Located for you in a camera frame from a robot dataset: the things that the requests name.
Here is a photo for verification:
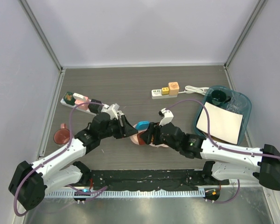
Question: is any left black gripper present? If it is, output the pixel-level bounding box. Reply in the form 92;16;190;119
99;115;138;139

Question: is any blue plug adapter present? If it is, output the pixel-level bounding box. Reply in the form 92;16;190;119
134;120;150;131

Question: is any round pink power socket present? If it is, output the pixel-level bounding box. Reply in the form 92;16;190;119
130;131;168;148

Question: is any short white power strip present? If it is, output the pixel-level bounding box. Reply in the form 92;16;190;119
151;89;177;99

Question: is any yellow plug adapter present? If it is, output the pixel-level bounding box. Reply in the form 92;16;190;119
161;87;169;95

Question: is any orange cube plug adapter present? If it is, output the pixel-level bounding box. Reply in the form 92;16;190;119
168;82;180;96

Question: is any long white power strip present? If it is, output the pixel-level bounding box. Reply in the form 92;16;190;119
60;98;109;115

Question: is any red cube plug adapter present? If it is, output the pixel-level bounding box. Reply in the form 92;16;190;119
139;130;154;145

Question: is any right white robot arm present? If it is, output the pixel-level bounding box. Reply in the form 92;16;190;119
137;122;280;191

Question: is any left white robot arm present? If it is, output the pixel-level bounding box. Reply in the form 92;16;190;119
8;112;138;217

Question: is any black plug adapter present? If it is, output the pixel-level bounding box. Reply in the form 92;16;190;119
88;99;103;114

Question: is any pink plug adapter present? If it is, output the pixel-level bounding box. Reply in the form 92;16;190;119
75;99;89;111

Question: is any white plug adapter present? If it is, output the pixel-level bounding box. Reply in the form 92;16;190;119
73;93;88;102

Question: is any pink translucent cup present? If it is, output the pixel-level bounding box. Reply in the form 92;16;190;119
53;123;70;145

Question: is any white paper sheet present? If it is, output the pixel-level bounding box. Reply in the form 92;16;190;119
204;102;243;145

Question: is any dark green cup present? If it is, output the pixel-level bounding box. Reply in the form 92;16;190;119
211;90;231;106

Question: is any teal plastic bin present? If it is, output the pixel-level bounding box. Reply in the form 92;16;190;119
202;85;252;145

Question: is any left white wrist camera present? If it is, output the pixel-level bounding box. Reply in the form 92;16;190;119
101;103;124;120

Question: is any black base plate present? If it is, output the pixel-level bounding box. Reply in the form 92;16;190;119
77;169;230;192

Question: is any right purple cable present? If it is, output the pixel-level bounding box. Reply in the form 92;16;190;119
165;99;280;204

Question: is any purple cable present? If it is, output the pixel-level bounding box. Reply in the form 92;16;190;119
165;99;280;204
14;101;110;217

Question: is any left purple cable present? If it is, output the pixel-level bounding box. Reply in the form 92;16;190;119
14;101;110;217

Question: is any white coiled strip cord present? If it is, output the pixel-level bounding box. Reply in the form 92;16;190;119
178;85;210;96

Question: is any slotted cable duct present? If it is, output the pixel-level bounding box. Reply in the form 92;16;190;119
45;188;205;198

